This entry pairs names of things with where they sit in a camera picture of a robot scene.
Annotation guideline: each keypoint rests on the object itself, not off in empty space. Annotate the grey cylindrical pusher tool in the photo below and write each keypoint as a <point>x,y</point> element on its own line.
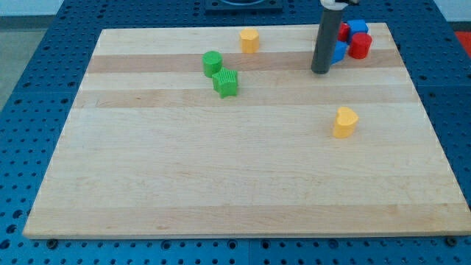
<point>327,38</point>

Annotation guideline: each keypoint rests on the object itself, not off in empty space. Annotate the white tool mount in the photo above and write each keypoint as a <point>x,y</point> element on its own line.
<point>337,4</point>

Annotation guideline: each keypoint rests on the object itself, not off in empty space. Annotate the blue triangle block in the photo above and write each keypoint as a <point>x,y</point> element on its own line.
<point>339,52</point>

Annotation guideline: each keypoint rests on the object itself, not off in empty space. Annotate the red star block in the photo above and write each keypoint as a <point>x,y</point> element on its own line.
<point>344,31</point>

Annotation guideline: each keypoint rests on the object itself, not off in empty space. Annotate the green star block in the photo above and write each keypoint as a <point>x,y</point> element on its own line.
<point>225,82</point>

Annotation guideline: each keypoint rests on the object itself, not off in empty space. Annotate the blue cube block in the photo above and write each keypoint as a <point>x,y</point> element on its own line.
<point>356,26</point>

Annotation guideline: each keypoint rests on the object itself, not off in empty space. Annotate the red cylinder block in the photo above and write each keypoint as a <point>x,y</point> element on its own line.
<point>360,45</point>

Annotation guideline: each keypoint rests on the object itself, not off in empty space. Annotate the yellow hexagon block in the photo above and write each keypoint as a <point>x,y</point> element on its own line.
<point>249,40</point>

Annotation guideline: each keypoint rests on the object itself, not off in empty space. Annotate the yellow heart block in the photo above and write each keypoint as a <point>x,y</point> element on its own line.
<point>345,122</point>

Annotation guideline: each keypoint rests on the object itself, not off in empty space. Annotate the green cylinder block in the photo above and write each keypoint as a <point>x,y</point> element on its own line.
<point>211,63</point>

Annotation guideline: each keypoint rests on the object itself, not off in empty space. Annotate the wooden board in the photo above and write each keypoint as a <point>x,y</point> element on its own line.
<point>151,151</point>

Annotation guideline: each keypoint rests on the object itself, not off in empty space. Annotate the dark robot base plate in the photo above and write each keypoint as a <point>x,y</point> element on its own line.
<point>242,5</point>

